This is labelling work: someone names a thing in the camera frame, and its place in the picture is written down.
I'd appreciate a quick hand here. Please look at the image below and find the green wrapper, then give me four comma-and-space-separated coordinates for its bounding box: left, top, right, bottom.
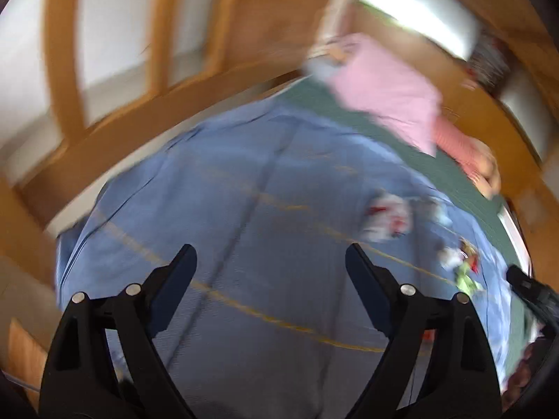
455, 255, 484, 297

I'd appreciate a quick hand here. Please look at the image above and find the white red crumpled wrapper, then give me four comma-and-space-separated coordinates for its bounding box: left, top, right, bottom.
362, 191, 413, 243

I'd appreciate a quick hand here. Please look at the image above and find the blue plaid blanket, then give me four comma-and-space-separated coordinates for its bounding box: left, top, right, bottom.
56, 97, 515, 418

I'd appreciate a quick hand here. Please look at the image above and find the pink pillow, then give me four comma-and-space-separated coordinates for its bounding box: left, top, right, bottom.
304, 33, 442, 156

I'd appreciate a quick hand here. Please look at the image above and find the green bed mattress cover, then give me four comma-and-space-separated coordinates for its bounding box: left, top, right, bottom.
260, 80, 524, 369

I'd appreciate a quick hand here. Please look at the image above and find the wooden bed frame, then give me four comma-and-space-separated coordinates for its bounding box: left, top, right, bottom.
0, 0, 559, 380

